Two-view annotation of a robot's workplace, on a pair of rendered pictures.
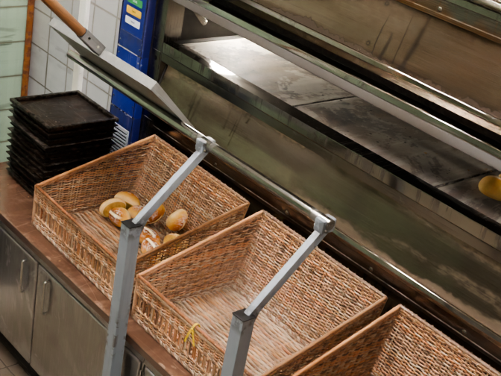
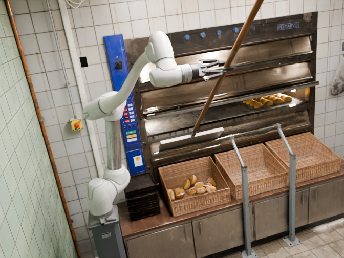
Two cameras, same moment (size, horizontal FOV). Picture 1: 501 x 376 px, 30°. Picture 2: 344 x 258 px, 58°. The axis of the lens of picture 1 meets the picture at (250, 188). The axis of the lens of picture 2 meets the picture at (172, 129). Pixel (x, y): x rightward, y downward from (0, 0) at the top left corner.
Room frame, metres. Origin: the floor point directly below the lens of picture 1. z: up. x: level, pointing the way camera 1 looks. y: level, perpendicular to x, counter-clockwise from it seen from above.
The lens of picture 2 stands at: (1.43, 2.61, 2.24)
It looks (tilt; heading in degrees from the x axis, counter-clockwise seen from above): 20 degrees down; 303
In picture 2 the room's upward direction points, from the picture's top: 8 degrees counter-clockwise
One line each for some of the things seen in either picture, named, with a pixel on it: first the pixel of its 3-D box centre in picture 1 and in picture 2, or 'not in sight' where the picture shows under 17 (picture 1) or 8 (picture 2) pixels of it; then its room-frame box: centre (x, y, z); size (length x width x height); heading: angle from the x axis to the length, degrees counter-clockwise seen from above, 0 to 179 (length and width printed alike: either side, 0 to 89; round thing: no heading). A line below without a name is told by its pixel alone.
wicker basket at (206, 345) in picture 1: (255, 306); (250, 169); (2.30, -0.08, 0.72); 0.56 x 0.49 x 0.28; 45
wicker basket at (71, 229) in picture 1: (137, 212); (193, 184); (2.72, 0.35, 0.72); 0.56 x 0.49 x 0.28; 44
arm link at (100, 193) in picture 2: not in sight; (99, 194); (2.90, 1.34, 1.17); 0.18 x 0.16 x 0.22; 94
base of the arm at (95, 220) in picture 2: not in sight; (102, 214); (2.88, 1.36, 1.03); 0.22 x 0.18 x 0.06; 134
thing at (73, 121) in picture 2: not in sight; (77, 124); (3.53, 0.85, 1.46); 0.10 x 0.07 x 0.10; 46
